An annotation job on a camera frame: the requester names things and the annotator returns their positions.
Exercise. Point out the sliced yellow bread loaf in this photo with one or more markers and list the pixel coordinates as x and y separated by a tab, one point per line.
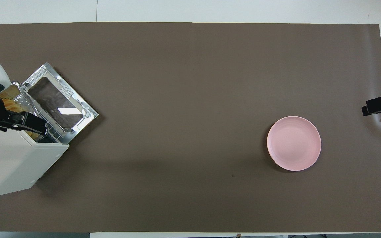
10	104

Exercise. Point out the aluminium foil tray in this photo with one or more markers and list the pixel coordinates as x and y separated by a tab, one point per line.
23	96

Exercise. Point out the cream white toaster oven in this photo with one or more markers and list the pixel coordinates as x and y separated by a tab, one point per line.
8	158

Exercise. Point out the pink round plate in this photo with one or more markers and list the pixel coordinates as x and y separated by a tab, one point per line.
294	143

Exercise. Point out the brown table mat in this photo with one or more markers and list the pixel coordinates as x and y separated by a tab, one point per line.
184	99

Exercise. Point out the glass oven door metal frame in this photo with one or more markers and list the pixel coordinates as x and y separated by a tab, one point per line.
56	99

